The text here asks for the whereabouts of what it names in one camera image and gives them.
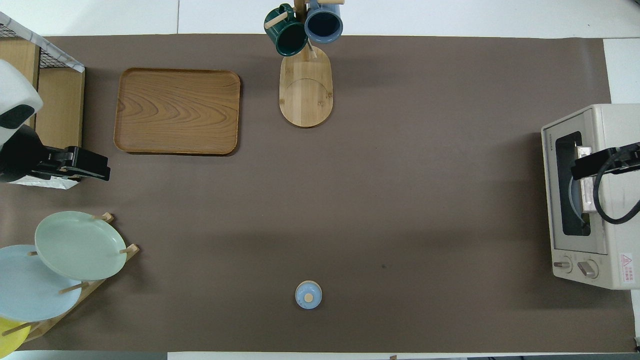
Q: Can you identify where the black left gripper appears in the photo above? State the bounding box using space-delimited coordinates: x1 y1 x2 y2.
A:
0 125 111 183

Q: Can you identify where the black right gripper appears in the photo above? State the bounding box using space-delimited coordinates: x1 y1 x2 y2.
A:
571 142 640 181

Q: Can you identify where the light blue serving plate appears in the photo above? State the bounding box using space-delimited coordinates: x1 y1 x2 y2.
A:
569 175 586 223

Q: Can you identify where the glass oven door with handle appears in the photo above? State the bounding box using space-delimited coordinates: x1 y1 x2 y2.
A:
541 107 609 256

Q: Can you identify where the beige toaster oven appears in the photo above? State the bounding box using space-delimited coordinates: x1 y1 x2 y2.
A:
541 103 640 291

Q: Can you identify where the pale green plate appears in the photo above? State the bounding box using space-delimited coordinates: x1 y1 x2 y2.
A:
35 211 127 281

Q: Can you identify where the rectangular wooden tray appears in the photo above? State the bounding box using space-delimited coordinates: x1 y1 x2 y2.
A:
113 67 241 156

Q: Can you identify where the wooden dish rack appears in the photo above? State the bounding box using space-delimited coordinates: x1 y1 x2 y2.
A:
0 212 140 343

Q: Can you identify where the light blue racked plate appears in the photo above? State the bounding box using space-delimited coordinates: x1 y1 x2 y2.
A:
0 244 83 322

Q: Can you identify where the yellow plate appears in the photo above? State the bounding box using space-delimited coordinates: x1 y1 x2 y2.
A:
0 316 32 359

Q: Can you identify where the brown table mat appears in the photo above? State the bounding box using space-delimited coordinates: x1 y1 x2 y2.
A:
0 34 636 353

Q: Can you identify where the wooden mug tree stand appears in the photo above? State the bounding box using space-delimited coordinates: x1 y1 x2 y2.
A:
265 0 346 129

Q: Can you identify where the dark green mug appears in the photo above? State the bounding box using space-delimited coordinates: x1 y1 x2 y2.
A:
264 3 309 57

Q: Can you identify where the blue mug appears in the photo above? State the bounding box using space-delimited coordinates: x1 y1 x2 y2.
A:
304 0 344 44

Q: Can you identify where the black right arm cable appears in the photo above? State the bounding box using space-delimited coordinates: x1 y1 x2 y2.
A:
592 147 640 225

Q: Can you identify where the wooden shelf with wire basket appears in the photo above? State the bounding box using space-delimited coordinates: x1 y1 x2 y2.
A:
0 11 86 190

